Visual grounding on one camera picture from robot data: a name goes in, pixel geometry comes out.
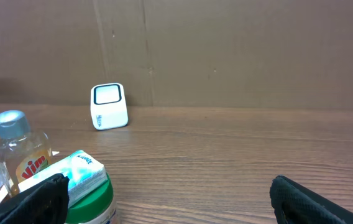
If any green lid white jar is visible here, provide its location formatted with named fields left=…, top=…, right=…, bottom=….
left=65, top=175, right=120, bottom=224

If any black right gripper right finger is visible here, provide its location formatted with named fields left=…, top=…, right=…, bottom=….
left=270, top=175, right=353, bottom=224

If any white barcode scanner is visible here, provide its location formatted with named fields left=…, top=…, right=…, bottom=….
left=90, top=83, right=129, bottom=131

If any yellow dish soap bottle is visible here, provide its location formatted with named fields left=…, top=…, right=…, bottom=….
left=0, top=110, right=52, bottom=197

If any teal Kleenex tissue pack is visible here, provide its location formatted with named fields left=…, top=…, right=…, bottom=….
left=18, top=150, right=108, bottom=208

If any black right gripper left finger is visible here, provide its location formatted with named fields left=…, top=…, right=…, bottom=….
left=0, top=174, right=70, bottom=224

